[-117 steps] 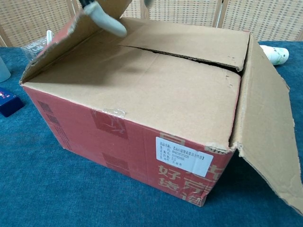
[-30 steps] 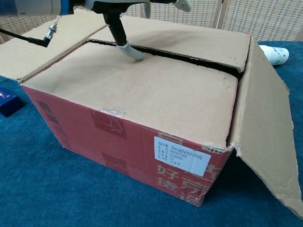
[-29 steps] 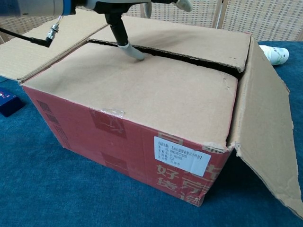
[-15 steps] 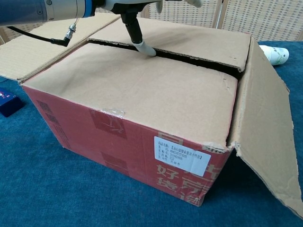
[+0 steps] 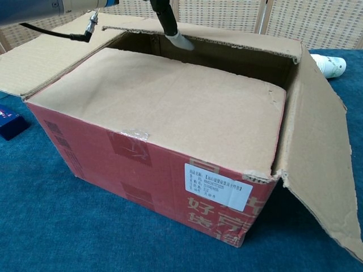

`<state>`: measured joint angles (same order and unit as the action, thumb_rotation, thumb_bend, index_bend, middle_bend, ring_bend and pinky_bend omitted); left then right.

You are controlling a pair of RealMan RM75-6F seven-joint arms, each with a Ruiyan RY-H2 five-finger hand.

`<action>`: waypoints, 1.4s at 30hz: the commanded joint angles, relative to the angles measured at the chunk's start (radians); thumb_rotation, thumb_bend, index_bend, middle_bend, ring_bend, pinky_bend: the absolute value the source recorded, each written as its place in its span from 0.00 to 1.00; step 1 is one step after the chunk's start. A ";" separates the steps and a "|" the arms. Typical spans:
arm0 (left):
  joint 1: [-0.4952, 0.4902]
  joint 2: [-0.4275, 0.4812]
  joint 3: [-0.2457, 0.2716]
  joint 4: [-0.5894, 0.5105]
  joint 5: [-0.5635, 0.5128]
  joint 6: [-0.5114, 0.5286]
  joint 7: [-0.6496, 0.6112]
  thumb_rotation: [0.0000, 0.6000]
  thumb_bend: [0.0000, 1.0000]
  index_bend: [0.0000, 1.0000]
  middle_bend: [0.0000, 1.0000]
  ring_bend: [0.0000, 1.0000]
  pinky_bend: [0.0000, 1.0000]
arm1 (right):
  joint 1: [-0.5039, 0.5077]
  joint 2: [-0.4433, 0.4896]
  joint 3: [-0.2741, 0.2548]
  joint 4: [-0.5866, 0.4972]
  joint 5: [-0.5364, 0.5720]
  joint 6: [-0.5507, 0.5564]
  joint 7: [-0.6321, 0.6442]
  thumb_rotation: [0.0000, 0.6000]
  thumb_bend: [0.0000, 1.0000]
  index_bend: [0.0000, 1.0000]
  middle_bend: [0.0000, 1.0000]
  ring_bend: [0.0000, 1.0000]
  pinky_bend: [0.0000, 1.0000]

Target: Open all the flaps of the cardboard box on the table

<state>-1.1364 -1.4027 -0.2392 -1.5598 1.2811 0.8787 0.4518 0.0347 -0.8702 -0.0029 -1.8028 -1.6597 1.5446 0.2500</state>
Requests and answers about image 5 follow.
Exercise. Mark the red cardboard shipping box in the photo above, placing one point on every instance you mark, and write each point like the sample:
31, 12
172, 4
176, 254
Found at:
170, 113

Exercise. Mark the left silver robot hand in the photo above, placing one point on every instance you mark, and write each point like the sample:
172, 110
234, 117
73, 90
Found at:
170, 25

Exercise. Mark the blue carpet table cover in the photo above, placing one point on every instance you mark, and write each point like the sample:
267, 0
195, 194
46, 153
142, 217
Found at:
56, 226

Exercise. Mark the stack of white paper cups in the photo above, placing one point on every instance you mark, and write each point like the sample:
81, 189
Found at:
334, 66

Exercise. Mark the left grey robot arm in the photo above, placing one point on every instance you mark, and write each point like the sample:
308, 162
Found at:
28, 8

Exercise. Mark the dark blue printed box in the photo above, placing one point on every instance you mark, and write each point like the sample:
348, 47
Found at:
11, 127

